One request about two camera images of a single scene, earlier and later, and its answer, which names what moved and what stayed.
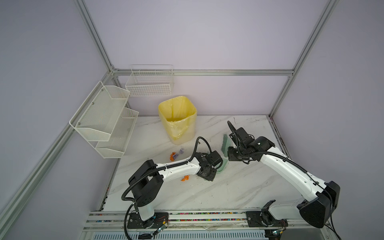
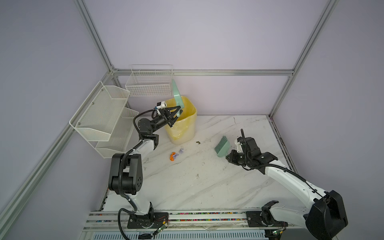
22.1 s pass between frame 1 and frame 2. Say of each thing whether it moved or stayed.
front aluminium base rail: stayed
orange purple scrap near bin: stayed
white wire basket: stayed
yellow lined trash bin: stayed
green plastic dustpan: moved
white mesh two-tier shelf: stayed
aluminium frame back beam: stayed
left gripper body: moved
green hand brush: moved
